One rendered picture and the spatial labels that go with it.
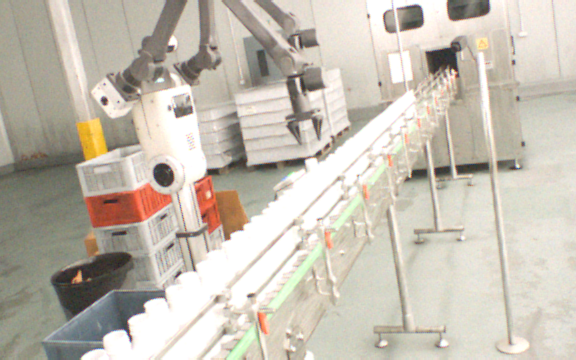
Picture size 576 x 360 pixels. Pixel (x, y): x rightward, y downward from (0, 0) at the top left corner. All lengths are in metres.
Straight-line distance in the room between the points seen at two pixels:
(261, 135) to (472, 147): 3.33
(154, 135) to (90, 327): 0.79
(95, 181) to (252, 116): 4.64
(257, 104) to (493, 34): 3.60
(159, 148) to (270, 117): 6.09
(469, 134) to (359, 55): 6.02
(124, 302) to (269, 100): 6.57
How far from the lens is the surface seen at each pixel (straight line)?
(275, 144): 8.29
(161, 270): 4.09
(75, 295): 3.16
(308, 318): 1.53
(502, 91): 6.09
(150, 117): 2.20
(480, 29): 6.05
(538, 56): 11.60
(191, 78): 2.45
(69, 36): 11.94
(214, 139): 8.78
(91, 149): 11.69
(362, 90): 11.92
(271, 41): 1.79
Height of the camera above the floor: 1.53
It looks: 12 degrees down
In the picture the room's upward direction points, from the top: 11 degrees counter-clockwise
